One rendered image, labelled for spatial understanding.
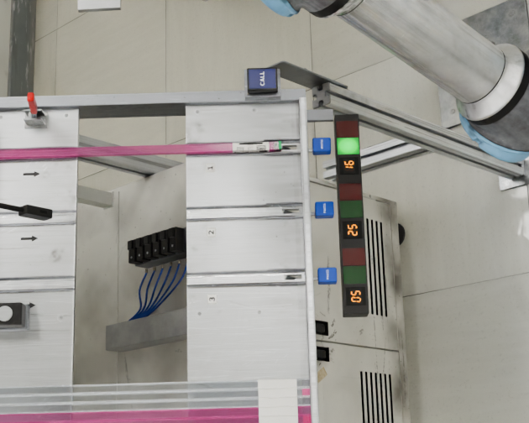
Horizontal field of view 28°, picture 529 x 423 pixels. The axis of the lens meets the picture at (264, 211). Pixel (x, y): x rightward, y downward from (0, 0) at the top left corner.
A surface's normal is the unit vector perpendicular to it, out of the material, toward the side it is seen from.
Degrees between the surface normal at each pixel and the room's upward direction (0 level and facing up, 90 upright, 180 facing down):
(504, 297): 0
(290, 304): 44
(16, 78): 90
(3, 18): 90
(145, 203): 0
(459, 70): 73
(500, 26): 0
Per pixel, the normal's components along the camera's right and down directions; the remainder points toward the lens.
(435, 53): 0.12, 0.67
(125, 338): -0.70, -0.18
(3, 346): -0.01, -0.27
